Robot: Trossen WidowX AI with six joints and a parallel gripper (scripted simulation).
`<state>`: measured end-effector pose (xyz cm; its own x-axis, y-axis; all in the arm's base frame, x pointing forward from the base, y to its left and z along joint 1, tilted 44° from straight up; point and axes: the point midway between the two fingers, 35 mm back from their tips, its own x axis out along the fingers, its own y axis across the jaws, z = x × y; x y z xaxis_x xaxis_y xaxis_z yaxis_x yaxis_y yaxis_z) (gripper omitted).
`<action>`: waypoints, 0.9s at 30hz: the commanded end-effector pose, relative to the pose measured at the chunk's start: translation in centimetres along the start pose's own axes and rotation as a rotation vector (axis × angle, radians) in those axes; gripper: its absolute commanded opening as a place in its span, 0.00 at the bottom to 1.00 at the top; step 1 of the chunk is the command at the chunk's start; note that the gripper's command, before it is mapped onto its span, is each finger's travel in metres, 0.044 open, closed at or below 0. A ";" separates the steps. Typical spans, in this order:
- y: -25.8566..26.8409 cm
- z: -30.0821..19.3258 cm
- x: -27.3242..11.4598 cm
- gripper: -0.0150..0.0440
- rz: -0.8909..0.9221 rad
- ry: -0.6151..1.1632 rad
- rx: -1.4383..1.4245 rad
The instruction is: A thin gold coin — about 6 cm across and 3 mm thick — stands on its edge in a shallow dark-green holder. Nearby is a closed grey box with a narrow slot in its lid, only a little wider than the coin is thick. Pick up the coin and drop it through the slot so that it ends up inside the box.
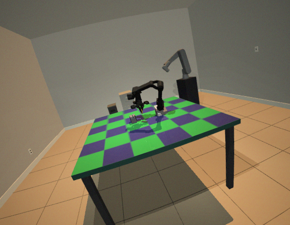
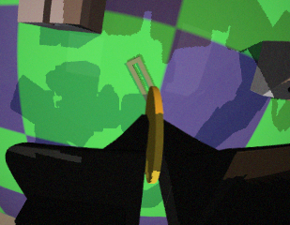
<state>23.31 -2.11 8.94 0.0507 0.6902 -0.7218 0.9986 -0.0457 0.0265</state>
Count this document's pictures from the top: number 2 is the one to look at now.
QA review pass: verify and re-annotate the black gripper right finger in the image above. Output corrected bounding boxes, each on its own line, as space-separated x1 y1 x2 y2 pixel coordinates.
159 120 290 225

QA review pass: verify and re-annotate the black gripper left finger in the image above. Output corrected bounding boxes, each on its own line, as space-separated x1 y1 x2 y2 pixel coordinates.
5 115 148 225

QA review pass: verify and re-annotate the gold coin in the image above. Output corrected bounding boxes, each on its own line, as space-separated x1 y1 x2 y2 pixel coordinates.
145 86 163 184

